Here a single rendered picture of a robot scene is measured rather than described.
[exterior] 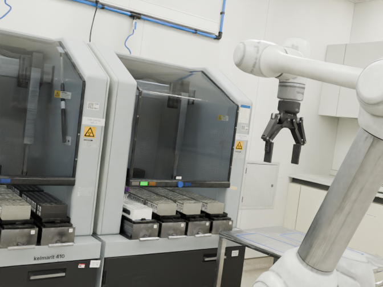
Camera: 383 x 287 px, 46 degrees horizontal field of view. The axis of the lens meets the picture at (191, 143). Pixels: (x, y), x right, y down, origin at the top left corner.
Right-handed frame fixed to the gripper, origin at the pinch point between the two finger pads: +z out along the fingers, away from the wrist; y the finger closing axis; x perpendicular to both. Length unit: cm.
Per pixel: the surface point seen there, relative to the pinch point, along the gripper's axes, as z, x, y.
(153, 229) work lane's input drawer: 42, 66, -6
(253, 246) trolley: 38.6, 23.6, 16.1
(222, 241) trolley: 42, 41, 15
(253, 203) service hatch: 59, 186, 175
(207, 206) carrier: 34, 74, 30
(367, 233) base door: 65, 97, 219
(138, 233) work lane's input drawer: 43, 66, -14
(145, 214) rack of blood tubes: 36, 70, -9
